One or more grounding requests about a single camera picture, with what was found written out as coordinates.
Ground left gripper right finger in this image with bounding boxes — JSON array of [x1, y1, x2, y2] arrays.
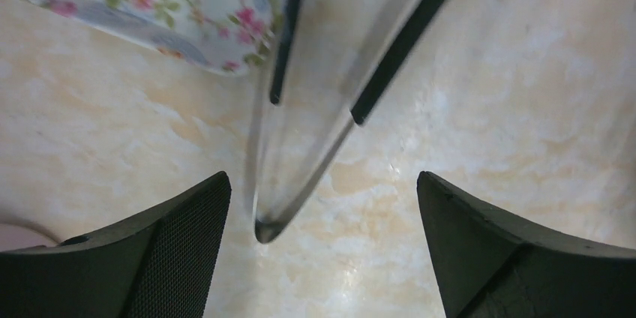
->
[[417, 172, 635, 317]]

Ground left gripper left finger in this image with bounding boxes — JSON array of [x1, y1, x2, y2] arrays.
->
[[1, 171, 232, 317]]

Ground black metal tongs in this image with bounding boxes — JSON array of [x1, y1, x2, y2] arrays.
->
[[250, 0, 446, 245]]

